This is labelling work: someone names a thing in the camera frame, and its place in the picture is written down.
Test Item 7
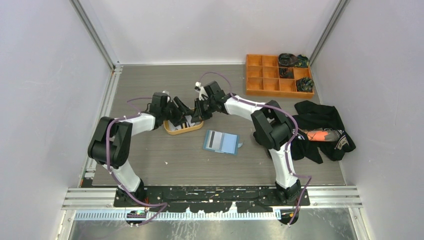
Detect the dark rolled sock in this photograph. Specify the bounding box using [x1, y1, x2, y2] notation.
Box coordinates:
[277, 53, 299, 67]

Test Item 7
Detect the blue leather card holder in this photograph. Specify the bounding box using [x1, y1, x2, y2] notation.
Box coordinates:
[202, 130, 243, 155]

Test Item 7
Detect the orange oval plastic tray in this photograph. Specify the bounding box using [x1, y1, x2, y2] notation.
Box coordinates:
[163, 116, 204, 135]

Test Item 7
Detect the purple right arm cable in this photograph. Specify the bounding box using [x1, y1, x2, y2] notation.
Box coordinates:
[198, 71, 313, 227]

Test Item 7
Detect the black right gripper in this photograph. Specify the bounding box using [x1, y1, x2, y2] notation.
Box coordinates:
[191, 97, 217, 123]

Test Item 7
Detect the green patterned rolled sock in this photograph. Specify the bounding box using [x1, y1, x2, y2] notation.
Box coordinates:
[295, 54, 310, 68]

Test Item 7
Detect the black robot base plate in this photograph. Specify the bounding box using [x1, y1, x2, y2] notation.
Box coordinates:
[113, 185, 310, 214]

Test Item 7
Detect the white card with black stripe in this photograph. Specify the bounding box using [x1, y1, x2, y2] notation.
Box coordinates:
[205, 130, 223, 151]

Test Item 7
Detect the orange compartment organizer box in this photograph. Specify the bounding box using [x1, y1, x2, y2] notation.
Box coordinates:
[245, 54, 315, 99]

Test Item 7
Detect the black sock in compartment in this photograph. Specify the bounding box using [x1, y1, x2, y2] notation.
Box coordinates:
[278, 67, 294, 79]

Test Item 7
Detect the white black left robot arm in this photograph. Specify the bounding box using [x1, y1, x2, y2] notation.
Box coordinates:
[87, 92, 194, 207]

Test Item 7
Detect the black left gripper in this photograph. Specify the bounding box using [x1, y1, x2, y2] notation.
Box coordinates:
[161, 97, 194, 127]

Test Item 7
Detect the aluminium frame rail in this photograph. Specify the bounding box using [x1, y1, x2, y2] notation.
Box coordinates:
[61, 186, 363, 223]

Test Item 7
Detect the green black rolled sock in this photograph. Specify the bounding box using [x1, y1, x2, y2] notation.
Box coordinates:
[295, 77, 315, 93]

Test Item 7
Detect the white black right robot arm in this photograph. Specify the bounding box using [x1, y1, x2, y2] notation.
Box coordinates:
[192, 81, 301, 206]

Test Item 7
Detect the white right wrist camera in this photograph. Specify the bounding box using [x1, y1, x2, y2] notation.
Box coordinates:
[194, 81, 209, 101]

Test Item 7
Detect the black t-shirt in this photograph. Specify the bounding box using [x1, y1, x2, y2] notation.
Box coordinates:
[288, 100, 356, 164]

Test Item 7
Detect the silver VIP card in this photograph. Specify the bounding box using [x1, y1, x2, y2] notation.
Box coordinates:
[168, 115, 200, 132]

